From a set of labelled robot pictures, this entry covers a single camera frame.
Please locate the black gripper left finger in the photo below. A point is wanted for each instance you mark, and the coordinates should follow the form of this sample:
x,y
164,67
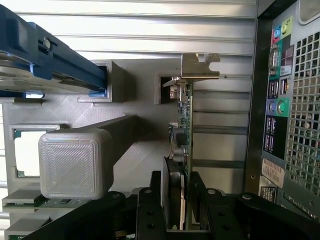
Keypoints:
x,y
147,212

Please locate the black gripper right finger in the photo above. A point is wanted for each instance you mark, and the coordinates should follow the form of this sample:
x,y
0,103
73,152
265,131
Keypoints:
x,y
220,215

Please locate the green RAM stick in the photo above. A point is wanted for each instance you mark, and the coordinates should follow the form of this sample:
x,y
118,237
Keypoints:
x,y
50,202

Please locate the grey 3D-printed parts rack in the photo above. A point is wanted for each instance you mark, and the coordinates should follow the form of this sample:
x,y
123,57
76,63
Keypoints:
x,y
87,112

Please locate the CPU chip with silver lid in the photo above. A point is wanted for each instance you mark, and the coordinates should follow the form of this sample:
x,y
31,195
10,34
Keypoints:
x,y
27,152

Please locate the black and grey PC case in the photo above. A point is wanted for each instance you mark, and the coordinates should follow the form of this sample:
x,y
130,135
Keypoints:
x,y
303,82

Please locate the silver hard disk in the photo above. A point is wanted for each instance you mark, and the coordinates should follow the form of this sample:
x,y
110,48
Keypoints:
x,y
45,80

